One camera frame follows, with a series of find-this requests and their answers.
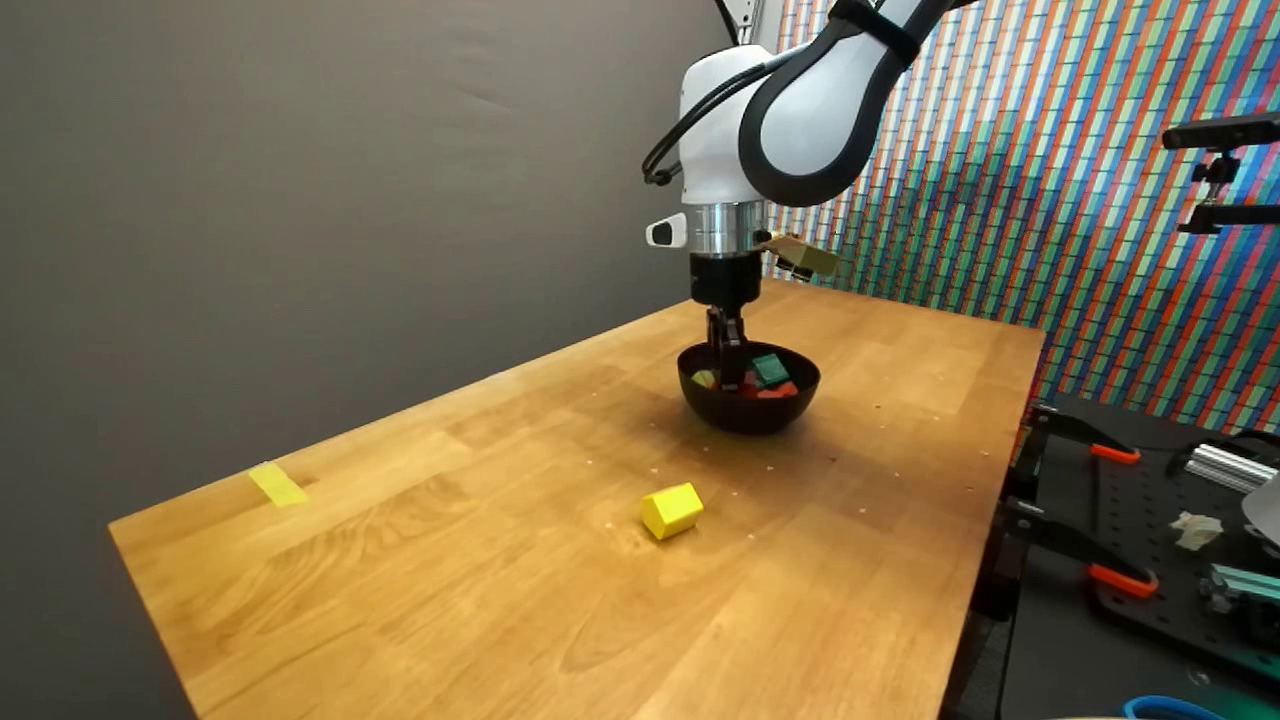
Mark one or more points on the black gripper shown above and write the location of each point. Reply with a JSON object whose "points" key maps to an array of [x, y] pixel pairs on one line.
{"points": [[725, 283]]}

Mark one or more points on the small yellow block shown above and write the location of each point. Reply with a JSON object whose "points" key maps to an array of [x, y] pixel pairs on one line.
{"points": [[706, 379]]}

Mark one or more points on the teal block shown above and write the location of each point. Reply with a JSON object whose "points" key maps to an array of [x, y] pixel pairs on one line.
{"points": [[769, 369]]}

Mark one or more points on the black bowl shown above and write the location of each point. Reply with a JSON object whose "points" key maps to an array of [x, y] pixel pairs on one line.
{"points": [[729, 410]]}

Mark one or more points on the large yellow block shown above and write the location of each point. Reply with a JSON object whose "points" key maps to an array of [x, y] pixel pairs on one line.
{"points": [[669, 510]]}

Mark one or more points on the red rounded block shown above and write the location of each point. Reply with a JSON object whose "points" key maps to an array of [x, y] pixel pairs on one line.
{"points": [[769, 394]]}

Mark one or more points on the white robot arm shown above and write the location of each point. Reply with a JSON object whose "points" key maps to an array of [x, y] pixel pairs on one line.
{"points": [[774, 130]]}

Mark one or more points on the black orange clamp far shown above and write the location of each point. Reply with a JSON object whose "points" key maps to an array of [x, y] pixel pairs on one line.
{"points": [[1101, 445]]}

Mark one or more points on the black orange clamp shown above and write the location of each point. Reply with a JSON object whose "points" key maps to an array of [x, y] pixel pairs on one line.
{"points": [[1101, 445], [1107, 566]]}

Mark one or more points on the black orange clamp near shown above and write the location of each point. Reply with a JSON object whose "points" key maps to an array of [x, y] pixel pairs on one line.
{"points": [[1107, 566]]}

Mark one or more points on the black perforated board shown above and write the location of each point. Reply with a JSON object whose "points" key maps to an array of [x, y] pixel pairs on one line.
{"points": [[1203, 513]]}

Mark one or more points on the yellow tape strip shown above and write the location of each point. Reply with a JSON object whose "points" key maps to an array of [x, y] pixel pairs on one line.
{"points": [[276, 484]]}

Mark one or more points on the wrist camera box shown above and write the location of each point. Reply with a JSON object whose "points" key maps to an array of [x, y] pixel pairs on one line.
{"points": [[800, 257]]}

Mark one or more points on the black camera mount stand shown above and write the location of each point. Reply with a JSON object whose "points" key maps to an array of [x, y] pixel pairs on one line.
{"points": [[1217, 170]]}

